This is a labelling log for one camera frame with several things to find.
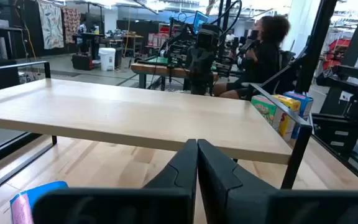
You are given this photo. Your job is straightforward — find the black equipment case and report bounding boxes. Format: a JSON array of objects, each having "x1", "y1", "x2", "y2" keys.
[{"x1": 71, "y1": 53, "x2": 94, "y2": 72}]

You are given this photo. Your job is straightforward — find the blue-screen monitor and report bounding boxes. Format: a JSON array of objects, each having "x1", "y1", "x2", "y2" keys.
[{"x1": 193, "y1": 11, "x2": 210, "y2": 34}]

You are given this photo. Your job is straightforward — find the green cereal box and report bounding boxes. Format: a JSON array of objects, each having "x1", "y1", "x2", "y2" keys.
[{"x1": 250, "y1": 95, "x2": 278, "y2": 127}]

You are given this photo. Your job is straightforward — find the wooden table green mat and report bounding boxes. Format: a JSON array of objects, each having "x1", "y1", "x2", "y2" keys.
[{"x1": 131, "y1": 55, "x2": 220, "y2": 91}]

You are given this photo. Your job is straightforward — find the red bins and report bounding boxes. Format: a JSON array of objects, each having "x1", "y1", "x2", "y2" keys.
[{"x1": 321, "y1": 37, "x2": 351, "y2": 71}]

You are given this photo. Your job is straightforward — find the small wooden table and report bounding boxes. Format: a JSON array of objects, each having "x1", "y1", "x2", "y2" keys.
[{"x1": 121, "y1": 33, "x2": 145, "y2": 58}]

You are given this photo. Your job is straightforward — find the black desk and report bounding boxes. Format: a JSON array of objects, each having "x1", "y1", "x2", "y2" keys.
[{"x1": 72, "y1": 32, "x2": 105, "y2": 62}]

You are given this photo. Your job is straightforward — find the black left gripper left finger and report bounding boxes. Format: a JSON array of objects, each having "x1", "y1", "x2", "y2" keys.
[{"x1": 32, "y1": 138, "x2": 198, "y2": 224}]

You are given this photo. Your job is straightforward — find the yellow cereal box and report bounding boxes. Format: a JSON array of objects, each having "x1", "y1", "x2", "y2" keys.
[{"x1": 272, "y1": 94, "x2": 301, "y2": 142}]

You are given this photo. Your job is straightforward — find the white floral hanging cloth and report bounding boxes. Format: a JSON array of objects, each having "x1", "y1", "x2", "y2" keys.
[{"x1": 38, "y1": 1, "x2": 65, "y2": 50}]

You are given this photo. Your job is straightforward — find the blue cereal box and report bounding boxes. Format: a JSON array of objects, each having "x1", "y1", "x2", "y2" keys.
[
  {"x1": 9, "y1": 180, "x2": 70, "y2": 224},
  {"x1": 283, "y1": 91, "x2": 314, "y2": 140}
]

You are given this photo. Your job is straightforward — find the red storage rack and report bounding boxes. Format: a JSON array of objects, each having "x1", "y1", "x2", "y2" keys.
[{"x1": 147, "y1": 24, "x2": 171, "y2": 48}]

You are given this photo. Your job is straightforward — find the white trash bin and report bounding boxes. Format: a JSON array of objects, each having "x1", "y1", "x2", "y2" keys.
[{"x1": 98, "y1": 47, "x2": 117, "y2": 72}]

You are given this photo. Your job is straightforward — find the red patterned hanging cloth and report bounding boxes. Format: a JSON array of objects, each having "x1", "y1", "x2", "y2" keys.
[{"x1": 62, "y1": 7, "x2": 82, "y2": 45}]

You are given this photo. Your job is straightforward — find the black aluminium table frame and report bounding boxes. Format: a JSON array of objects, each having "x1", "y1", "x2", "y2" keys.
[{"x1": 0, "y1": 0, "x2": 358, "y2": 190}]

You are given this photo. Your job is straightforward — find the black office chair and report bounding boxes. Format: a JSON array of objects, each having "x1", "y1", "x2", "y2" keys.
[{"x1": 277, "y1": 49, "x2": 298, "y2": 94}]

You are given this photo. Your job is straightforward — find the person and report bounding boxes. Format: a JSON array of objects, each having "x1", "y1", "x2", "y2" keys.
[
  {"x1": 224, "y1": 29, "x2": 236, "y2": 44},
  {"x1": 212, "y1": 14, "x2": 296, "y2": 101},
  {"x1": 76, "y1": 21, "x2": 88, "y2": 35}
]

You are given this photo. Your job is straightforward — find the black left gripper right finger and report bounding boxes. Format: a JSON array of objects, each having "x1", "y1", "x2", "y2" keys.
[{"x1": 197, "y1": 138, "x2": 358, "y2": 224}]

